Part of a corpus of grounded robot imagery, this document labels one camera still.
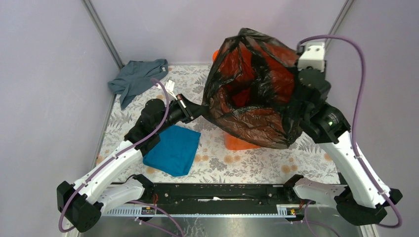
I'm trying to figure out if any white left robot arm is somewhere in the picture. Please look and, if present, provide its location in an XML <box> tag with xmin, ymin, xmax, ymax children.
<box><xmin>56</xmin><ymin>94</ymin><xmax>209</xmax><ymax>233</ymax></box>

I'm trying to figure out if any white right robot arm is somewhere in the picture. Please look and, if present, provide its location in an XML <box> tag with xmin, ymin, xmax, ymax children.
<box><xmin>283</xmin><ymin>69</ymin><xmax>403</xmax><ymax>226</ymax></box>

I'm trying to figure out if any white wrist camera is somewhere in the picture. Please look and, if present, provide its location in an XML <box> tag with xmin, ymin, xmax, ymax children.
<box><xmin>156</xmin><ymin>79</ymin><xmax>177</xmax><ymax>101</ymax></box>
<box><xmin>296</xmin><ymin>41</ymin><xmax>326</xmax><ymax>73</ymax></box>

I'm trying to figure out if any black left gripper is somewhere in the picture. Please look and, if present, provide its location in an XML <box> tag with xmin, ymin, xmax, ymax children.
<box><xmin>156</xmin><ymin>93</ymin><xmax>209</xmax><ymax>134</ymax></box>

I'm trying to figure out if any floral patterned table mat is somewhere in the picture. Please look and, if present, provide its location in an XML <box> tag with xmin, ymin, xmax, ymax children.
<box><xmin>95</xmin><ymin>65</ymin><xmax>341</xmax><ymax>184</ymax></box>

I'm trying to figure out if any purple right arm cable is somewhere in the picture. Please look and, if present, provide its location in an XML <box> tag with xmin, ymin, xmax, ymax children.
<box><xmin>296</xmin><ymin>35</ymin><xmax>403</xmax><ymax>237</ymax></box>

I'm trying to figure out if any left aluminium corner post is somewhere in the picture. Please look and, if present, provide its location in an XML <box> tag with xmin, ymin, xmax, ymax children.
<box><xmin>81</xmin><ymin>0</ymin><xmax>124</xmax><ymax>70</ymax></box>

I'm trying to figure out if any aluminium corner post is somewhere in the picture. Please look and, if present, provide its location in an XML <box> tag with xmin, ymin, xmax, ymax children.
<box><xmin>81</xmin><ymin>0</ymin><xmax>124</xmax><ymax>70</ymax></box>
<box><xmin>329</xmin><ymin>0</ymin><xmax>355</xmax><ymax>35</ymax></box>

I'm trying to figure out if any orange plastic trash bin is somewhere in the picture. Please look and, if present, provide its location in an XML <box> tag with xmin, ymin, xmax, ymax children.
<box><xmin>224</xmin><ymin>50</ymin><xmax>260</xmax><ymax>151</ymax></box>

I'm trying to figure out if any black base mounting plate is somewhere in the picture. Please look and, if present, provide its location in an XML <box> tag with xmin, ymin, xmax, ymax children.
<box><xmin>138</xmin><ymin>183</ymin><xmax>308</xmax><ymax>214</ymax></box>

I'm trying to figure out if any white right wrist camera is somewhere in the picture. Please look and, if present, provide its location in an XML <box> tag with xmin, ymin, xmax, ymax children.
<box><xmin>296</xmin><ymin>41</ymin><xmax>326</xmax><ymax>73</ymax></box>

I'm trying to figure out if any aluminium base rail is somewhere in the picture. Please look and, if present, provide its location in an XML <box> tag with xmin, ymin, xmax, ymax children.
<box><xmin>65</xmin><ymin>183</ymin><xmax>380</xmax><ymax>237</ymax></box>

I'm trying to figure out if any black plastic trash bag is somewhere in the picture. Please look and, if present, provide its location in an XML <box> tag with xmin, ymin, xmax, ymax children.
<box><xmin>202</xmin><ymin>28</ymin><xmax>302</xmax><ymax>149</ymax></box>

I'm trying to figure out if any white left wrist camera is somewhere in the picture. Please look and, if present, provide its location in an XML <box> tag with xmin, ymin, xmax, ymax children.
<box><xmin>156</xmin><ymin>79</ymin><xmax>177</xmax><ymax>101</ymax></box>

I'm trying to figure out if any bright blue folded cloth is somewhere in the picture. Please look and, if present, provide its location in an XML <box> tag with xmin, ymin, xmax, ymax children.
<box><xmin>143</xmin><ymin>125</ymin><xmax>201</xmax><ymax>177</ymax></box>

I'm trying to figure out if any grey-blue crumpled cloth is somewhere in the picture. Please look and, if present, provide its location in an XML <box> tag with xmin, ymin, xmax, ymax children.
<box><xmin>107</xmin><ymin>59</ymin><xmax>168</xmax><ymax>110</ymax></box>

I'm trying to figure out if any right aluminium corner post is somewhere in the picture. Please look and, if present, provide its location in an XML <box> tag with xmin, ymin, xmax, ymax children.
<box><xmin>329</xmin><ymin>0</ymin><xmax>355</xmax><ymax>35</ymax></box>

